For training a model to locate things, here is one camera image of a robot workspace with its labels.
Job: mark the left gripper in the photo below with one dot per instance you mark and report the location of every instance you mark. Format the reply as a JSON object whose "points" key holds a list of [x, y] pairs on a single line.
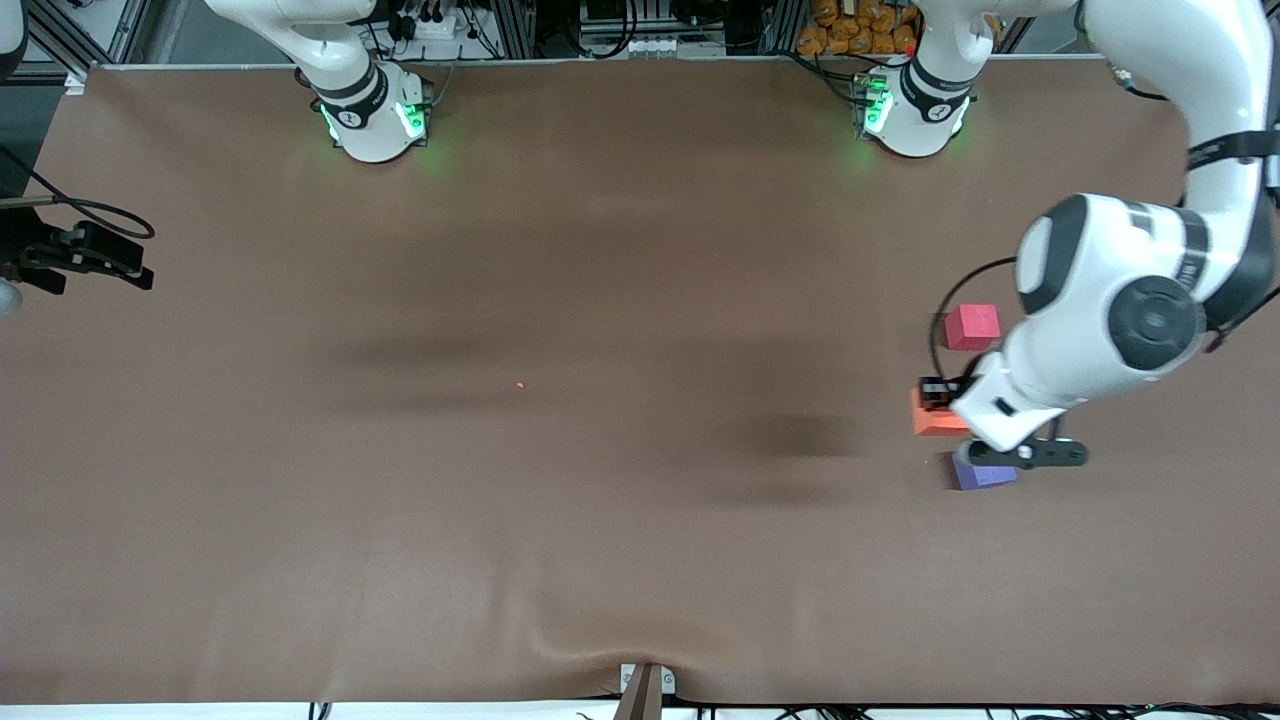
{"points": [[941, 392]]}

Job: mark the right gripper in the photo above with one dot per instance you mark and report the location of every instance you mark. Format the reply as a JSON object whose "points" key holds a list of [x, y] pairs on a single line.
{"points": [[30, 250]]}

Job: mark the orange foam block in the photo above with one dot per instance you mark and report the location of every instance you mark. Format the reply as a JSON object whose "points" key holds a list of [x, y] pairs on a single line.
{"points": [[930, 422]]}

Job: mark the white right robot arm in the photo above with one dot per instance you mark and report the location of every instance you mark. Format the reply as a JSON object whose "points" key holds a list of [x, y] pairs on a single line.
{"points": [[370, 120]]}

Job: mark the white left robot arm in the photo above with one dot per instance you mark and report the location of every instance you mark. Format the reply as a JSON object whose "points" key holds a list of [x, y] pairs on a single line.
{"points": [[1100, 290]]}

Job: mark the red foam block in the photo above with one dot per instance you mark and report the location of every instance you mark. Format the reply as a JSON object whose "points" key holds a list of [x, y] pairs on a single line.
{"points": [[972, 327]]}

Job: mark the purple foam block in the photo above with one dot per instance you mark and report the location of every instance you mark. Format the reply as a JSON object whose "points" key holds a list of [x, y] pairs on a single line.
{"points": [[985, 478]]}

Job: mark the brown table cover sheet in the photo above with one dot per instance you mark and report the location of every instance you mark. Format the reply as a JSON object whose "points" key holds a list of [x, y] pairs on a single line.
{"points": [[640, 560]]}

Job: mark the pile of orange pieces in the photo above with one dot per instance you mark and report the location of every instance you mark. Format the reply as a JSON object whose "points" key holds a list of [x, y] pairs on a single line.
{"points": [[850, 28]]}

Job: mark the white power strip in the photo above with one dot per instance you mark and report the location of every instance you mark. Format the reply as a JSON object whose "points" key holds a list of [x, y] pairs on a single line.
{"points": [[435, 25]]}

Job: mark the white connector row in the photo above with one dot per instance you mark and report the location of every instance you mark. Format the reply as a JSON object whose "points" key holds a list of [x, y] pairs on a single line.
{"points": [[635, 46]]}

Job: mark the white corner bracket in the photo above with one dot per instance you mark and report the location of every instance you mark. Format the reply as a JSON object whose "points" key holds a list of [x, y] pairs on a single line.
{"points": [[76, 83]]}

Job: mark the diagonal aluminium frame bar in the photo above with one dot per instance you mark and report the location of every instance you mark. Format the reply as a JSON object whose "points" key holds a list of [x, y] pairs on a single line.
{"points": [[55, 40]]}

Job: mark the aluminium frame post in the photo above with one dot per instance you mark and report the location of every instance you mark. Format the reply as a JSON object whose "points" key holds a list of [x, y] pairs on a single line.
{"points": [[125, 30], [787, 25], [515, 28]]}

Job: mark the grey metal clamp bracket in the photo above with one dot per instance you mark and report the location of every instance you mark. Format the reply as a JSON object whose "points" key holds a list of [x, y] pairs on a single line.
{"points": [[668, 681]]}

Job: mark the brown camera pole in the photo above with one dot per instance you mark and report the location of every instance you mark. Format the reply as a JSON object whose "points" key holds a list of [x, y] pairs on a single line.
{"points": [[640, 700]]}

